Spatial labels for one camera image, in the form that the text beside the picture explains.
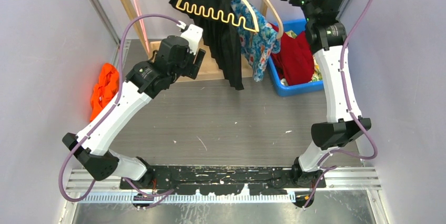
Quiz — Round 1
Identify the black skirt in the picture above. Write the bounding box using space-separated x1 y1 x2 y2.
188 0 244 90

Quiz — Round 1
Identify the cream plastic hanger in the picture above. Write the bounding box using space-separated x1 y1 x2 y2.
175 0 259 32

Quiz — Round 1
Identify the red pleated skirt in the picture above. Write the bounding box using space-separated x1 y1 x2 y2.
270 23 316 87

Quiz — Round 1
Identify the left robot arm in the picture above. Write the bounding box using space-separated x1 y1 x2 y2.
63 34 205 189

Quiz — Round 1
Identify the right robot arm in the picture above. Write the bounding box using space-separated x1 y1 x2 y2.
282 0 371 188

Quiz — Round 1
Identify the blue floral skirt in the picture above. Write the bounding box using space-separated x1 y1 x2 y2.
236 7 281 82

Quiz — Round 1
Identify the blue plastic bin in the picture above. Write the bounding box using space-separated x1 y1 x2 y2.
268 19 323 97

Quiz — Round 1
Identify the wooden clothes rack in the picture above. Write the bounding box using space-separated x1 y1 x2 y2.
120 0 284 81

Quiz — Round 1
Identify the orange cloth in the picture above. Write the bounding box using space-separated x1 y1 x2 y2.
89 63 119 122

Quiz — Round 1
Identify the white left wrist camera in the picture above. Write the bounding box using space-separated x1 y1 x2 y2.
176 21 203 55

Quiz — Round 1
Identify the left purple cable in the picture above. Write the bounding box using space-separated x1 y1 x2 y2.
57 14 187 210

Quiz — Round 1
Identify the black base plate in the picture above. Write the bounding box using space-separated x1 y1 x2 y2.
119 165 326 196

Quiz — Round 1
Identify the aluminium rail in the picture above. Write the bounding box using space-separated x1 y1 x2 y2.
66 166 381 209

